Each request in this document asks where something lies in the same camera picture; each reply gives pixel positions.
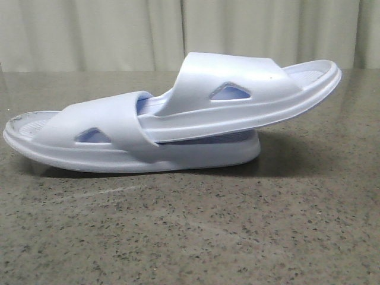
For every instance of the light blue slipper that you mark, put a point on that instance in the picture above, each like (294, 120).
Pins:
(105, 136)
(218, 94)

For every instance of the pale green curtain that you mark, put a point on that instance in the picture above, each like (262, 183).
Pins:
(156, 35)

